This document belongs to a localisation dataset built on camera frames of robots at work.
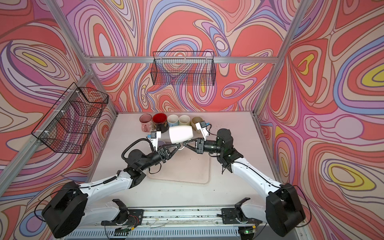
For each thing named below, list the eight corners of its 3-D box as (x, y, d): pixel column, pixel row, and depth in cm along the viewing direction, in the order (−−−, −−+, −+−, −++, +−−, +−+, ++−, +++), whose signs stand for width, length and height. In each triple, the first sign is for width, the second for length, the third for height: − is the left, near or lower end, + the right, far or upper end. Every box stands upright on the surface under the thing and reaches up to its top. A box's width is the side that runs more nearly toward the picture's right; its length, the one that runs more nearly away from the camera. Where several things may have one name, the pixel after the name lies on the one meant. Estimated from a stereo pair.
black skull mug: (153, 135, 107) (150, 126, 99) (156, 122, 115) (153, 112, 107) (167, 135, 107) (165, 126, 99) (169, 122, 115) (167, 112, 107)
